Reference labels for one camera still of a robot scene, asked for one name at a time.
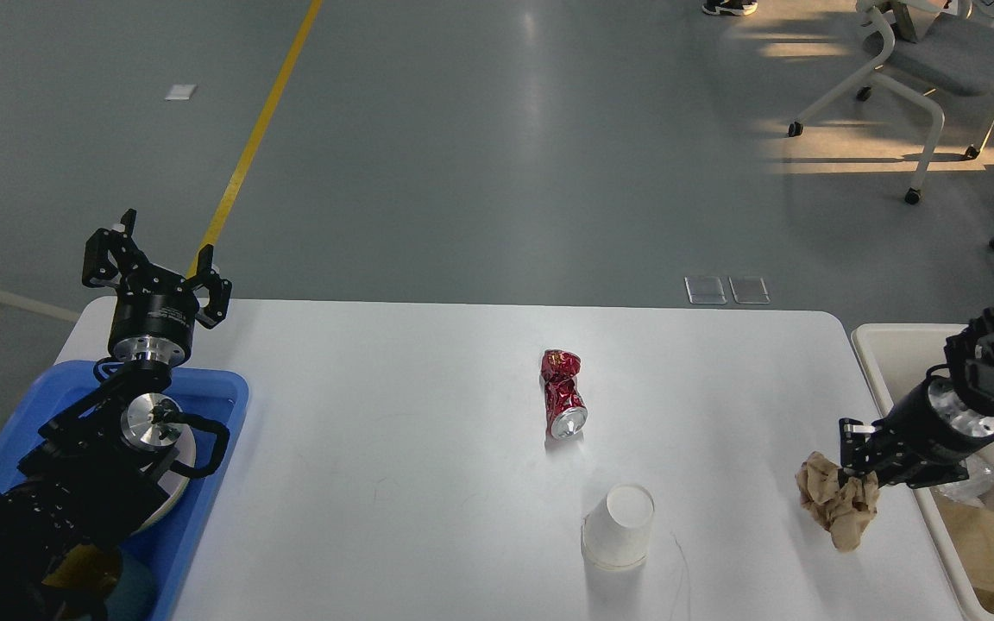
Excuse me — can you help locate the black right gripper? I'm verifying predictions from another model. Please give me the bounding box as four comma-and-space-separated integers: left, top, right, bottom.
837, 376, 994, 490

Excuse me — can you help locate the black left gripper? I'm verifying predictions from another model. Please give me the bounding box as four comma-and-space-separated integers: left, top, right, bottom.
82, 209, 232, 367

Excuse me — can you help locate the brown paper ball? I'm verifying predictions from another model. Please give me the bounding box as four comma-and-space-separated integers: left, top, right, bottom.
796, 451, 881, 553

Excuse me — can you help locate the aluminium foil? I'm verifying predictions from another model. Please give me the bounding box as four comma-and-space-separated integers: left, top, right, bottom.
934, 455, 994, 506

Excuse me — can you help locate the brown paper bag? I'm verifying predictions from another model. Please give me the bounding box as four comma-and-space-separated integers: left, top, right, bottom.
934, 495, 994, 614

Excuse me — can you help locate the pink plate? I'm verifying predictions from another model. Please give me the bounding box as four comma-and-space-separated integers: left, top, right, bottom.
121, 392, 197, 533

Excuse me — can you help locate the dark teal mug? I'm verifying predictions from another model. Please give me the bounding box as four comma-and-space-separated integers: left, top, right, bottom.
42, 545, 158, 620

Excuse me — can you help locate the crushed red soda can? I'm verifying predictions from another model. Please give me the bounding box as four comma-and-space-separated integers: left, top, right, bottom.
540, 349, 588, 440

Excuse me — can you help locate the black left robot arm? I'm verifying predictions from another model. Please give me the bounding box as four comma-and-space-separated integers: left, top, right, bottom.
0, 209, 232, 620

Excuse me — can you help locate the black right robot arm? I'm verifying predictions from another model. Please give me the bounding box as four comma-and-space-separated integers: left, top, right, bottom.
839, 308, 994, 490

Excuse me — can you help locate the floor outlet plate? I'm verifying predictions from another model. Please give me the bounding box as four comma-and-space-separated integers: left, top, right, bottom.
685, 276, 728, 305
728, 278, 771, 305

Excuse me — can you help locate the blue plastic tray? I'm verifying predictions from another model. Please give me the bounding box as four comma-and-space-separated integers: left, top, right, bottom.
0, 359, 249, 620

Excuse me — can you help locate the white paper cup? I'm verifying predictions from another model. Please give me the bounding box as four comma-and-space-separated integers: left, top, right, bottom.
581, 483, 656, 571

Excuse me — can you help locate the grey office chair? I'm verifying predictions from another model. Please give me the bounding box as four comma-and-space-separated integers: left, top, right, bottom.
786, 1, 994, 205

